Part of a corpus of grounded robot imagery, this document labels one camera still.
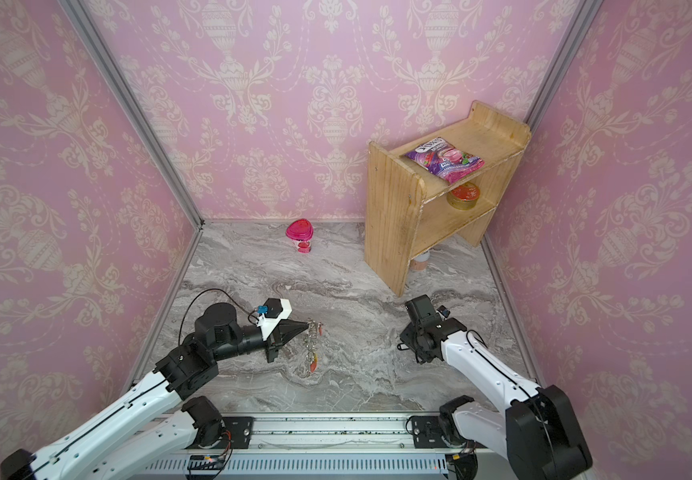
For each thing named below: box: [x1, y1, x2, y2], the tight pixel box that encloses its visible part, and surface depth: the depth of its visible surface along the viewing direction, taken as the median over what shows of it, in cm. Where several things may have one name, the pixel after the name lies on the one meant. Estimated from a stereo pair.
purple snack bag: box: [404, 137, 485, 185], surface depth 74 cm
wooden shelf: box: [364, 101, 532, 297], surface depth 83 cm
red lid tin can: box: [446, 181, 481, 211], surface depth 97 cm
